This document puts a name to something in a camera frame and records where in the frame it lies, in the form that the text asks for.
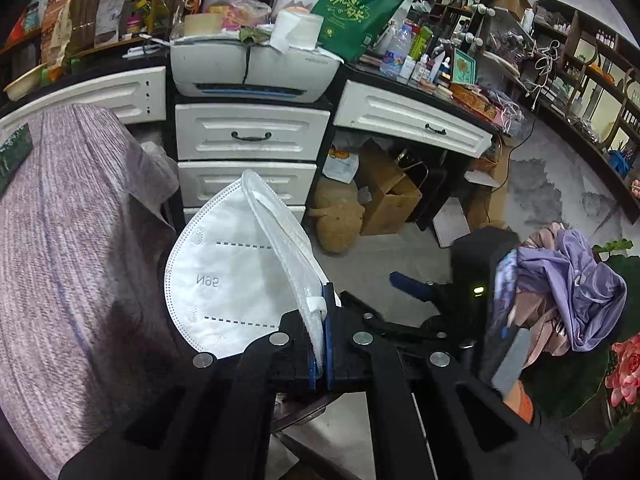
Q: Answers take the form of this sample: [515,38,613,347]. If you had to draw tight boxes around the yellow rimmed bowl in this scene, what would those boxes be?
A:
[2,64,43,102]

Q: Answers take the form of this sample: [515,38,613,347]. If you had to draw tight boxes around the toilet paper roll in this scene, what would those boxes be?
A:
[270,7,325,54]

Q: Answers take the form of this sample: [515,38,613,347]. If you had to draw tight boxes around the clear water bottle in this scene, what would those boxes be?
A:
[380,24,413,77]

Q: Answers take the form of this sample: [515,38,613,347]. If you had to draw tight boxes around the white desk drawer black handle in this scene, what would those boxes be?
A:
[333,81,493,158]

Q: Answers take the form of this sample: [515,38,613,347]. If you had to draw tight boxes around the white printer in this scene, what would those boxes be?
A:
[170,35,346,103]

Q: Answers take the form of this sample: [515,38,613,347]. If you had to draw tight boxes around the white and green carton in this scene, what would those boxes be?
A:
[0,127,34,193]

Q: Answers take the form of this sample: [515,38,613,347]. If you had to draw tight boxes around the pink plastic bag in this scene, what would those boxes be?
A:
[210,0,273,31]

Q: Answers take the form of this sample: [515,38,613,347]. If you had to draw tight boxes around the tan plush toy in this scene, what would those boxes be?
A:
[307,177,366,253]

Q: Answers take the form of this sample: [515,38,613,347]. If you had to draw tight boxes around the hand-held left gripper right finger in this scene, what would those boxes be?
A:
[322,282,583,480]

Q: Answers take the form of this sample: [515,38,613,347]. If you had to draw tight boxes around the green framed picture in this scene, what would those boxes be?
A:
[452,49,479,86]

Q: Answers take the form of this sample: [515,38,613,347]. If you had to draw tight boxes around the pink artificial flower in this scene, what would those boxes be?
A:
[605,335,640,408]

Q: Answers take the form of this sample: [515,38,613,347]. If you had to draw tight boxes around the open cardboard box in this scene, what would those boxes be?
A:
[355,139,423,237]

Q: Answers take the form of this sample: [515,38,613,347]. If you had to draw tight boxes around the long white desk drawer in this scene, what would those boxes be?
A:
[0,66,167,133]

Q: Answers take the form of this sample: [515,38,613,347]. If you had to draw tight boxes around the grey food package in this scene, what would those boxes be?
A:
[94,0,132,45]

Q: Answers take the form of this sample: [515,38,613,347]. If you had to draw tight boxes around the person's right forearm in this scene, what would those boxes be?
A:
[515,227,628,356]

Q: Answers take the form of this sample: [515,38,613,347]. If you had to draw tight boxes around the white face mask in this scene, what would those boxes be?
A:
[164,170,343,361]

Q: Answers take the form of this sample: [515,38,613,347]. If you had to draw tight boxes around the kraft paper bag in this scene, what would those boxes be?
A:
[41,0,76,66]

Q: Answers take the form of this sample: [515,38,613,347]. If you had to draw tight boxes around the white printed plastic bag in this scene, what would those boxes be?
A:
[322,145,360,184]

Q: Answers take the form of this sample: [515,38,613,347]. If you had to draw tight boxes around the wooden wall shelf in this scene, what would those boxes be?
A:
[532,0,640,223]

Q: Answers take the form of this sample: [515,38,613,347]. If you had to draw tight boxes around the white flat board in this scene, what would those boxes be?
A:
[432,197,472,249]

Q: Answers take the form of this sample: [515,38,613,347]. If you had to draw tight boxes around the green tote bag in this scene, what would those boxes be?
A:
[311,0,411,63]

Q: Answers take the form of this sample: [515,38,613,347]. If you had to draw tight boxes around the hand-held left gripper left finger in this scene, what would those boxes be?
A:
[59,309,326,480]

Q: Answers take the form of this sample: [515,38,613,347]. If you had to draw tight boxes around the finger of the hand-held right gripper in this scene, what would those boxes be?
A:
[340,291,453,343]
[390,271,452,307]

